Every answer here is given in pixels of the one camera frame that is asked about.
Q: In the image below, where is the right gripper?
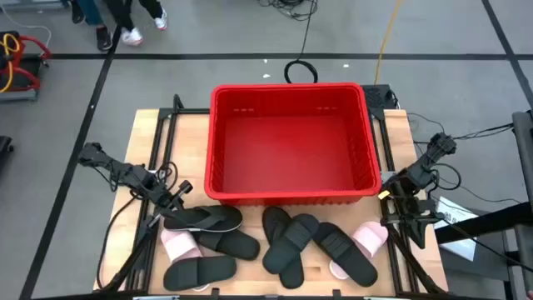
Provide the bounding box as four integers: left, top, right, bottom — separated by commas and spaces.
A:
380, 178, 436, 250

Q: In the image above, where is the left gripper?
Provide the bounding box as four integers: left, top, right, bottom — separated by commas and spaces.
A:
141, 177, 195, 229

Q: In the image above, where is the black flip-flop white stripe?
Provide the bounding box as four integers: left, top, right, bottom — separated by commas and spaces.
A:
261, 205, 306, 290
162, 204, 244, 233

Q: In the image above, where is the pink slide sandal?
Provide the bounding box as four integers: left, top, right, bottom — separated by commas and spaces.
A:
327, 220, 390, 281
160, 227, 211, 292

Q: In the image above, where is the black rubber slide sandal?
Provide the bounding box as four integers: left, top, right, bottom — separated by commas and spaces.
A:
262, 213, 321, 275
162, 255, 237, 292
311, 222, 379, 288
192, 227, 262, 262

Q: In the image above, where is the red plastic storage bin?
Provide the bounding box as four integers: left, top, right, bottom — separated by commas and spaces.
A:
203, 82, 383, 208

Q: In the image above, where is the white paper sheet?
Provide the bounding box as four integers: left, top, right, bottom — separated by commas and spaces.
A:
432, 195, 480, 263

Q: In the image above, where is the black power box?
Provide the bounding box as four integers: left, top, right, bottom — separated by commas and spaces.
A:
361, 84, 396, 110

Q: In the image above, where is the black metal stand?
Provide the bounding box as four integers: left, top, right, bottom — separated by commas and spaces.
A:
435, 110, 533, 300

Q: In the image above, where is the person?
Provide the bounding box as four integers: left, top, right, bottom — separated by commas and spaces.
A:
68, 0, 114, 53
103, 0, 169, 47

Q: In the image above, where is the red tube hand cart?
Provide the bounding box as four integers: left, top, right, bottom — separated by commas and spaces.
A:
0, 29, 53, 103

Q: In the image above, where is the grey metal platform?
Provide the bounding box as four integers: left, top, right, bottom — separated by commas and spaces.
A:
0, 0, 63, 10

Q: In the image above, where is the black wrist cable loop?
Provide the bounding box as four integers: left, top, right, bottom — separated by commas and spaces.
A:
157, 161, 179, 184

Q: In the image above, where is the black aluminium table frame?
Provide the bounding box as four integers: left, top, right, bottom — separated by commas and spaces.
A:
94, 93, 449, 300

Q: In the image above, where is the black arm base cable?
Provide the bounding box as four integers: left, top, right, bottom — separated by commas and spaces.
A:
96, 193, 141, 289

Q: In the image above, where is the yellow cable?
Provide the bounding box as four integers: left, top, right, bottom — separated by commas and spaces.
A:
373, 0, 404, 86

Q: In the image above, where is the black coiled cable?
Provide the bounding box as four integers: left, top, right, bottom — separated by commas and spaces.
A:
283, 0, 320, 84

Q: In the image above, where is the yellow hose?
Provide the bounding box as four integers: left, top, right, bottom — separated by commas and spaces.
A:
0, 32, 22, 93

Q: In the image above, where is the black cable tangle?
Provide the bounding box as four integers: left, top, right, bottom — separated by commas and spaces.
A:
257, 0, 320, 22

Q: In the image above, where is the white cable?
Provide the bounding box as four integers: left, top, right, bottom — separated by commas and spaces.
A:
0, 6, 52, 47

